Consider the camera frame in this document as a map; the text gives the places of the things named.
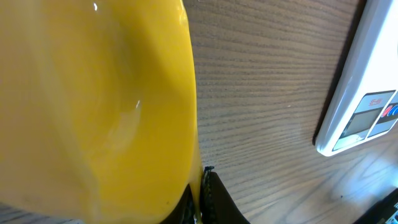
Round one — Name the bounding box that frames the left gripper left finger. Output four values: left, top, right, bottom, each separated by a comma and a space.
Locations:
160, 185, 195, 224

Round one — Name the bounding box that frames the white digital kitchen scale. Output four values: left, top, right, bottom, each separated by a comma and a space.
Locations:
315, 0, 397, 157

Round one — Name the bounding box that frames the yellow plastic measuring scoop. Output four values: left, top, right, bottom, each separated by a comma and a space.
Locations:
1, 0, 202, 223

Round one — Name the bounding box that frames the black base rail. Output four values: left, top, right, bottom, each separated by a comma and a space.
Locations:
354, 189, 398, 224

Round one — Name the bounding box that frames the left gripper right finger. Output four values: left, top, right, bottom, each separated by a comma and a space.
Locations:
200, 166, 249, 224

